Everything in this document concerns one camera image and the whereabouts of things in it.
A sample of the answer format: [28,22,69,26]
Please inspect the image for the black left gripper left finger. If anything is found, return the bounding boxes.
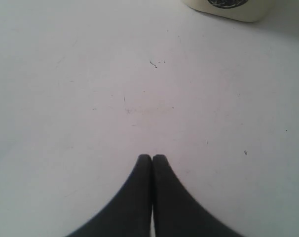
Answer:
[69,154,152,237]

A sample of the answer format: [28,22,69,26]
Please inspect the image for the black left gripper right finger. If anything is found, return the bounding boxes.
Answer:
[152,155,241,237]

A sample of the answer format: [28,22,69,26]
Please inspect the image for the cream bin with circle mark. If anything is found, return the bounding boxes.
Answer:
[183,0,275,22]

